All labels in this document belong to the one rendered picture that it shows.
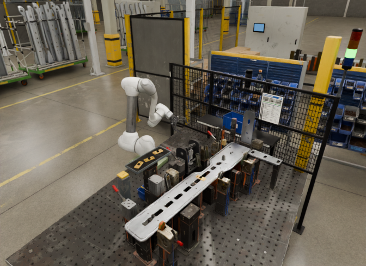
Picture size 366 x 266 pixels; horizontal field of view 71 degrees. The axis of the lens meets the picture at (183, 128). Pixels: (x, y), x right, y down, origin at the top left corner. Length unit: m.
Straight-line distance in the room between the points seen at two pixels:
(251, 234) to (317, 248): 1.18
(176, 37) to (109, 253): 3.22
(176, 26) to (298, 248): 3.34
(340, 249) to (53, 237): 2.69
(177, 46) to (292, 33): 4.90
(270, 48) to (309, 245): 6.55
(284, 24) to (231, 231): 7.16
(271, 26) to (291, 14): 0.59
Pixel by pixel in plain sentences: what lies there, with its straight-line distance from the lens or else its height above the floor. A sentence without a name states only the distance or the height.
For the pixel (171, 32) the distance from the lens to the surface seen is 4.31.
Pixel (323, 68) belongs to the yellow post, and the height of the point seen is 1.75.
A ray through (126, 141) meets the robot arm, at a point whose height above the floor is 0.98.
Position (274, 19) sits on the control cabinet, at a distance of 8.62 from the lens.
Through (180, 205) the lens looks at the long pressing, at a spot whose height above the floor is 1.00.
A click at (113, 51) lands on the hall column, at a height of 0.56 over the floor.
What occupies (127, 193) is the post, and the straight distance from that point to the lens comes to 1.99.
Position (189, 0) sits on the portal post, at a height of 2.18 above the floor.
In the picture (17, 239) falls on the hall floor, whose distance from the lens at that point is 3.44.
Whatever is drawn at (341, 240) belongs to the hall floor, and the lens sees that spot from 3.41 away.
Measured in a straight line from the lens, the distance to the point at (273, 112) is 2.70.
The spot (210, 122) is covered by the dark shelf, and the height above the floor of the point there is 1.03.
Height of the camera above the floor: 2.29
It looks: 27 degrees down
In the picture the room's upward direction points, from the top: straight up
